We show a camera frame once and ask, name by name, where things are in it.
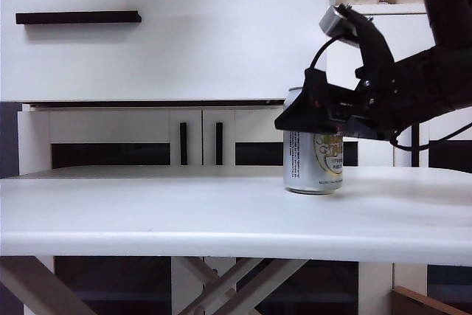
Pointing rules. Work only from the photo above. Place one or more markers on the silver beer can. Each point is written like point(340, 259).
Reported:
point(302, 167)

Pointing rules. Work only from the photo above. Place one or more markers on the white sideboard cabinet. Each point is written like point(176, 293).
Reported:
point(398, 10)

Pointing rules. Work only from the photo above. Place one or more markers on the white crossed table leg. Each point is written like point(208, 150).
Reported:
point(263, 272)
point(202, 269)

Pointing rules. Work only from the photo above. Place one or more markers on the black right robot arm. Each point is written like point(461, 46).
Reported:
point(446, 5)

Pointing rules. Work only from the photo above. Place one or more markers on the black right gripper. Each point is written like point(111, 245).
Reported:
point(376, 108)

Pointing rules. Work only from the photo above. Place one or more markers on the white cabinet drawer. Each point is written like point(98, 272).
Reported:
point(184, 53)
point(339, 68)

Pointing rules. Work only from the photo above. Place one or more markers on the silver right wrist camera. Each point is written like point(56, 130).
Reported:
point(333, 21)

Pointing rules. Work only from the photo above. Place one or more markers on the brown table leg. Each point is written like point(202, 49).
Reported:
point(37, 289)

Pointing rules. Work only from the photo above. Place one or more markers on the brown wooden board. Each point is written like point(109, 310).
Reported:
point(413, 302)

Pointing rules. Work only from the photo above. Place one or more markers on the white cabinet door dark window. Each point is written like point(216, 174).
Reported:
point(110, 123)
point(402, 162)
point(250, 123)

